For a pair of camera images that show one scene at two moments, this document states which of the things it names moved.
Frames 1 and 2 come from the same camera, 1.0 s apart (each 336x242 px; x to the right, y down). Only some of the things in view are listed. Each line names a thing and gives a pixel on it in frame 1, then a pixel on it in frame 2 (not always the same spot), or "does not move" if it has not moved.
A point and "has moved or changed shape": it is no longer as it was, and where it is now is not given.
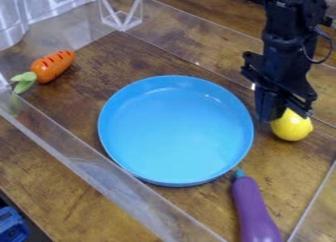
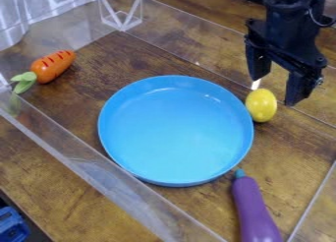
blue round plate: x=174 y=130 does not move
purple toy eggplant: x=257 y=224 does not move
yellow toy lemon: x=293 y=127 has moved or changed shape
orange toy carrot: x=45 y=68 does not move
